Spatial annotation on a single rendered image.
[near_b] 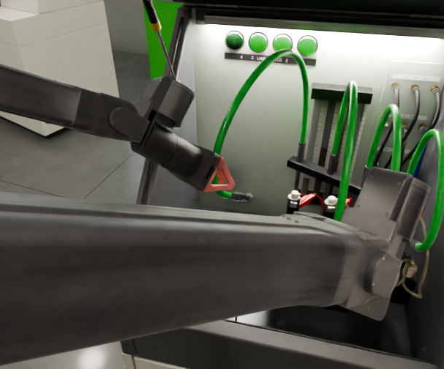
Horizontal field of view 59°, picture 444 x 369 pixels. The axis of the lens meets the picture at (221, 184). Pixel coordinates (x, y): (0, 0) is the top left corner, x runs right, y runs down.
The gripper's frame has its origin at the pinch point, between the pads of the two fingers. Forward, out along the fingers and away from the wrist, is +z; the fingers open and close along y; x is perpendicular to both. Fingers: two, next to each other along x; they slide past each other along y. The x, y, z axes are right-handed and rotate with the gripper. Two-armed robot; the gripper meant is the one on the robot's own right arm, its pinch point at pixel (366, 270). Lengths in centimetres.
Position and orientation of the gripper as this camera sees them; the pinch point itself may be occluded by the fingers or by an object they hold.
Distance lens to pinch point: 60.2
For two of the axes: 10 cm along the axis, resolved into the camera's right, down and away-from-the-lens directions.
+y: 3.3, -9.4, 1.0
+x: -8.8, -2.7, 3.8
